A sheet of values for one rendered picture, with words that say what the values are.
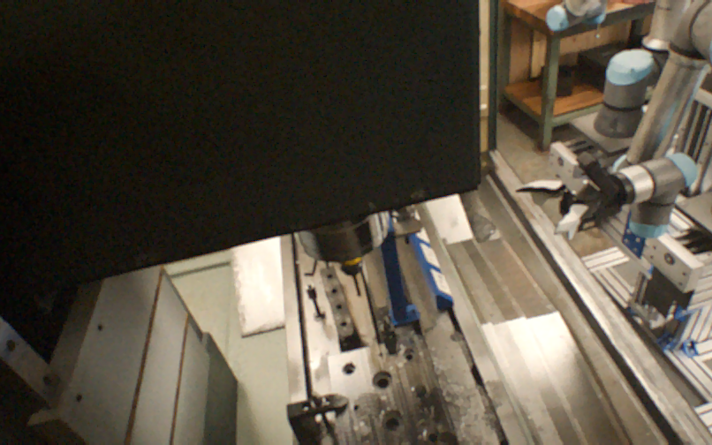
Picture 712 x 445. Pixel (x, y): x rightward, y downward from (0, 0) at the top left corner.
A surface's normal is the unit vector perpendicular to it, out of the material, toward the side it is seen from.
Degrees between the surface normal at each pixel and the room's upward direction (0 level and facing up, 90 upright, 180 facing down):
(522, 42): 90
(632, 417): 17
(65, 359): 0
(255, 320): 24
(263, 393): 0
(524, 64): 90
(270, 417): 0
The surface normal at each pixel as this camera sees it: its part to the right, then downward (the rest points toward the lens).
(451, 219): -0.08, -0.43
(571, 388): -0.14, -0.66
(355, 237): 0.40, 0.54
